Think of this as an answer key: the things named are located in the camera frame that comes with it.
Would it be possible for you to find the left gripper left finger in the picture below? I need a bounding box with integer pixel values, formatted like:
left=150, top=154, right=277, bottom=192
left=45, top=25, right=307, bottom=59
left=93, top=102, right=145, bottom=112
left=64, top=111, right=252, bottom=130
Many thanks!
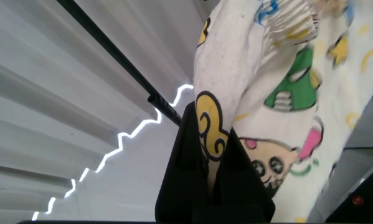
left=154, top=101, right=212, bottom=222

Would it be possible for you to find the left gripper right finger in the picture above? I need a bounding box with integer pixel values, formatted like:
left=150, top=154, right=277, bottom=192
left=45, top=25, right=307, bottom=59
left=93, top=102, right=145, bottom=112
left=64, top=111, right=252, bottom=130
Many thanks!
left=212, top=127, right=276, bottom=222

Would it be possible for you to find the cream printed garment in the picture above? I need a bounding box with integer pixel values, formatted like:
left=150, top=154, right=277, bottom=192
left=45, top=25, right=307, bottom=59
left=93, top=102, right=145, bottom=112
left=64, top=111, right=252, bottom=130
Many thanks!
left=192, top=0, right=373, bottom=223

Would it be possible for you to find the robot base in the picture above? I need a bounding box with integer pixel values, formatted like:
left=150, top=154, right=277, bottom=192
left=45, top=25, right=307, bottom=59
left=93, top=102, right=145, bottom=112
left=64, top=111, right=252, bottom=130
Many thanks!
left=307, top=96, right=373, bottom=223

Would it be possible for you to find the black clothes rack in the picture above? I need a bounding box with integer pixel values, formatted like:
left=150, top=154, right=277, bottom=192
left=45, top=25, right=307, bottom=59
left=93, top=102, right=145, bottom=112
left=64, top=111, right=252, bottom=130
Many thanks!
left=55, top=0, right=183, bottom=127

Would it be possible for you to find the white curtain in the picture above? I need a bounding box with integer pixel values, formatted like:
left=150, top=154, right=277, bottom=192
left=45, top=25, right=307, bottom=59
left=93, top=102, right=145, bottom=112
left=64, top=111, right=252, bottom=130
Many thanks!
left=0, top=0, right=221, bottom=215

